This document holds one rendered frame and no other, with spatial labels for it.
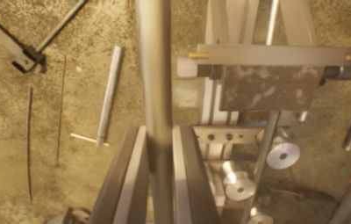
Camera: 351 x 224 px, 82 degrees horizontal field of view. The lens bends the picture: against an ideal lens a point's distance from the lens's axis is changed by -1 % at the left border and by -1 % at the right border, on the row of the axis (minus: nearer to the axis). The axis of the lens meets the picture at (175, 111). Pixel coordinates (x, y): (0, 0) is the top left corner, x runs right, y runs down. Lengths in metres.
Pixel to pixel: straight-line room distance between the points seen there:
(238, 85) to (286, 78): 0.04
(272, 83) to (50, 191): 0.49
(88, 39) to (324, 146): 0.48
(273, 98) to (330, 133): 0.32
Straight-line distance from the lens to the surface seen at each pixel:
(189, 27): 0.33
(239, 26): 0.31
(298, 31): 0.23
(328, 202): 0.61
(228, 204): 0.48
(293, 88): 0.20
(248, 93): 0.19
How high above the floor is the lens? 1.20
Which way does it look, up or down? 62 degrees down
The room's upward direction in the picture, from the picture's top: 175 degrees clockwise
